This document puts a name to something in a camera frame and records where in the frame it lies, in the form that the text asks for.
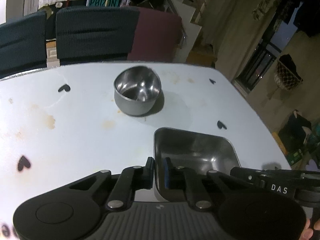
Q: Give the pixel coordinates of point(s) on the dark blue chair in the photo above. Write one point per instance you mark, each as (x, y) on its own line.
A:
(23, 44)
(95, 34)

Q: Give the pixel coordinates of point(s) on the teal poizon sign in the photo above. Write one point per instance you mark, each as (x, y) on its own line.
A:
(103, 3)

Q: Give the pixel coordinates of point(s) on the rectangular stainless steel tray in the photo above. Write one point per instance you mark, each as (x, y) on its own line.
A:
(201, 152)

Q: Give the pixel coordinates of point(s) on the maroon armchair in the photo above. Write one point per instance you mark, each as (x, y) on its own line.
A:
(157, 36)

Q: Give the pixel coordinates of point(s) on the right dark blue chair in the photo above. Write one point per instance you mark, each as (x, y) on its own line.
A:
(95, 34)

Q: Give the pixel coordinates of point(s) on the round stainless steel bowl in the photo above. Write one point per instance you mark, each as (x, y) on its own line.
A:
(136, 90)

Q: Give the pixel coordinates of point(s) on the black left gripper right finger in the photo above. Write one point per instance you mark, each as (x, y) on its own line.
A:
(202, 191)

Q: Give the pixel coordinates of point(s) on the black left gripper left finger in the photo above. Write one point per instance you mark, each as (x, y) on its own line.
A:
(117, 191)

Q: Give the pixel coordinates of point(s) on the left dark blue chair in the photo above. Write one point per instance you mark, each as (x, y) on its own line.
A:
(23, 44)

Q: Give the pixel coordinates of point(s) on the person's right hand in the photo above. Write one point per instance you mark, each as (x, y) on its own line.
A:
(309, 230)

